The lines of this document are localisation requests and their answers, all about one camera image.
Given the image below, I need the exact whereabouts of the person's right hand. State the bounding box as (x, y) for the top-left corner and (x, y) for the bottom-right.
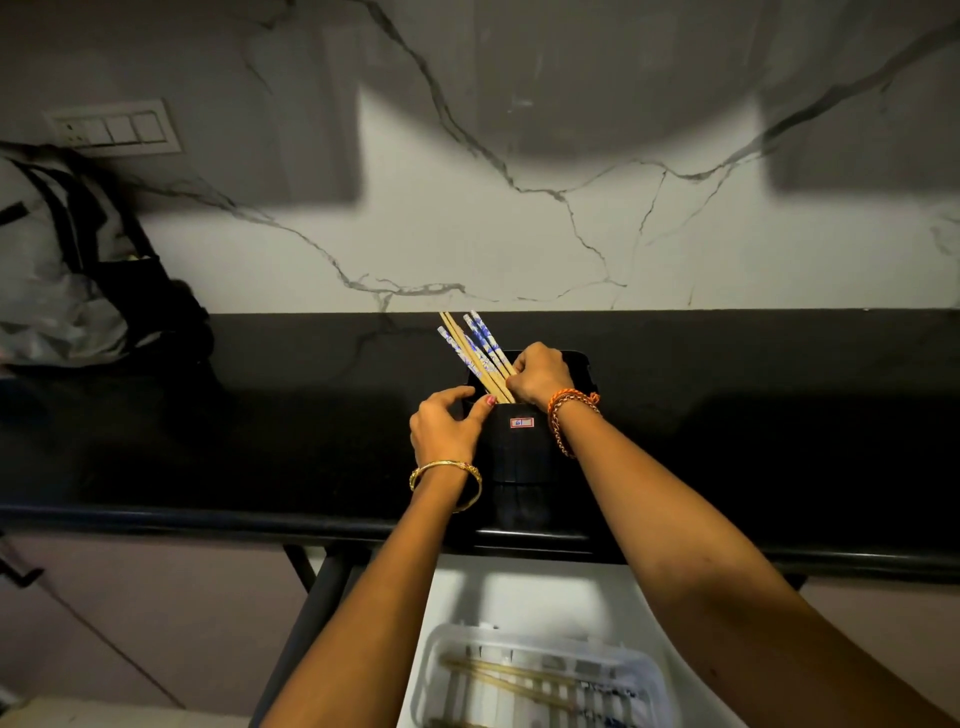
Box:
(506, 342), (576, 413)

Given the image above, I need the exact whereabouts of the person's left hand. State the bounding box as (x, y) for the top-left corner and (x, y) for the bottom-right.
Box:
(409, 385), (498, 471)

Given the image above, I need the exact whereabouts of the blue patterned chopstick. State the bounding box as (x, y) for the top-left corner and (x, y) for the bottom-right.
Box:
(470, 310), (520, 375)
(436, 326), (487, 381)
(454, 664), (639, 728)
(462, 314), (513, 378)
(438, 655), (648, 702)

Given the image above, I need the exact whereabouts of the plain wooden chopstick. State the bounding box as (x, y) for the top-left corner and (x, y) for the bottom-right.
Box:
(446, 312), (517, 404)
(438, 312), (510, 405)

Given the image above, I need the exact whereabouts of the black chopstick holder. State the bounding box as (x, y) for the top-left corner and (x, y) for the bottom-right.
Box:
(461, 349), (600, 488)

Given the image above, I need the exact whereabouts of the person's left forearm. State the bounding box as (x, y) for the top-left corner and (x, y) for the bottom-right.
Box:
(258, 469), (489, 728)

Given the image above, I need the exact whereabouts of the person's right forearm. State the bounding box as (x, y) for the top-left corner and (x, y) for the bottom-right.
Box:
(553, 403), (960, 728)

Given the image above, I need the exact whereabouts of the gold bangle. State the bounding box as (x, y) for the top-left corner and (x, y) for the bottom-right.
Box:
(408, 459), (484, 515)

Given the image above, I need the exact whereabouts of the white low table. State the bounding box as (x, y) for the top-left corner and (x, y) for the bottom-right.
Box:
(396, 553), (747, 728)

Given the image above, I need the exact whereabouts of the black metal table brace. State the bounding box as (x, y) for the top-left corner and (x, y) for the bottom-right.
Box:
(282, 544), (318, 594)

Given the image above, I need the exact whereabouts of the white plastic basket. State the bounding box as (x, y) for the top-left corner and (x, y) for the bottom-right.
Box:
(410, 621), (681, 728)

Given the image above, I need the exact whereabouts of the black metal table leg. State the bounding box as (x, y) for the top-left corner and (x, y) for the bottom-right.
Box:
(247, 546), (361, 728)

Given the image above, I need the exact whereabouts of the grey and black backpack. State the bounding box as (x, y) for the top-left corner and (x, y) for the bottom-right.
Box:
(0, 141), (216, 370)

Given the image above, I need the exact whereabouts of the orange thread bracelet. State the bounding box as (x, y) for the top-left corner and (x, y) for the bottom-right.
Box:
(546, 387), (602, 460)

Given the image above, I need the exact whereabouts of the white wall switch panel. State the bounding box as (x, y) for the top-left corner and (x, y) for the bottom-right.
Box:
(42, 99), (183, 159)

